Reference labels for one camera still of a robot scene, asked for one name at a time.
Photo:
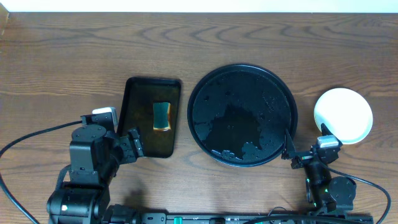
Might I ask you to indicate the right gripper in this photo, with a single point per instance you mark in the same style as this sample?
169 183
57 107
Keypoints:
289 152

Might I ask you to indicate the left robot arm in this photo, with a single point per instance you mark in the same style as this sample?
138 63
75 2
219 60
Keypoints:
96 154

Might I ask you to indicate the green yellow sponge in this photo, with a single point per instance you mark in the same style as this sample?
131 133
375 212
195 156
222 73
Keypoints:
161 112

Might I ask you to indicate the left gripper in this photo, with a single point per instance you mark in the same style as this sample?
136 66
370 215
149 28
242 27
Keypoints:
128 148

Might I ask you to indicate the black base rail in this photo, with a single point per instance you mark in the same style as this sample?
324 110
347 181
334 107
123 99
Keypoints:
276 218

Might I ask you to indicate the black round tray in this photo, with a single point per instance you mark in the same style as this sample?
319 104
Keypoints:
240 115

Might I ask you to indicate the light blue plate top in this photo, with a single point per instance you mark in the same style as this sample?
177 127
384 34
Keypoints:
345 113

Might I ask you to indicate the black rectangular tray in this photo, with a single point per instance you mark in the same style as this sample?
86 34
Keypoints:
137 112

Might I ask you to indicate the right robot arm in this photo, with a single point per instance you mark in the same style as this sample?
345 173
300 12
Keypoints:
330 195

